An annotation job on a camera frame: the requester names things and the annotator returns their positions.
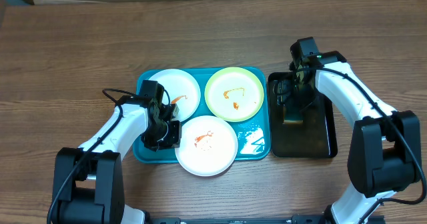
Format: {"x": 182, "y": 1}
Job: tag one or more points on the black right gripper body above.
{"x": 302, "y": 94}

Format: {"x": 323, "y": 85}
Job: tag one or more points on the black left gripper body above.
{"x": 163, "y": 135}

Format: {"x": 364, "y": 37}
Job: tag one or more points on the yellow green sponge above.
{"x": 292, "y": 116}

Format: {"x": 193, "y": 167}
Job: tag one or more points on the white plate with ketchup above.
{"x": 183, "y": 91}

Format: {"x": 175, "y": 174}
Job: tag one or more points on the white front plate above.
{"x": 209, "y": 146}

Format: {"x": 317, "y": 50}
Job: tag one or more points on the yellow-green plate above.
{"x": 234, "y": 94}

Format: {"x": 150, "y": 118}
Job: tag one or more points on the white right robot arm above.
{"x": 384, "y": 160}

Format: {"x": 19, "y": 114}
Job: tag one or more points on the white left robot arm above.
{"x": 88, "y": 180}

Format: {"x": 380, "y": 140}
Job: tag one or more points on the black water tray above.
{"x": 314, "y": 138}

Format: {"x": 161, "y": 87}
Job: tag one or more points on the teal plastic tray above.
{"x": 254, "y": 135}

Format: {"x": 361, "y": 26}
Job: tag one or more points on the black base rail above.
{"x": 296, "y": 219}

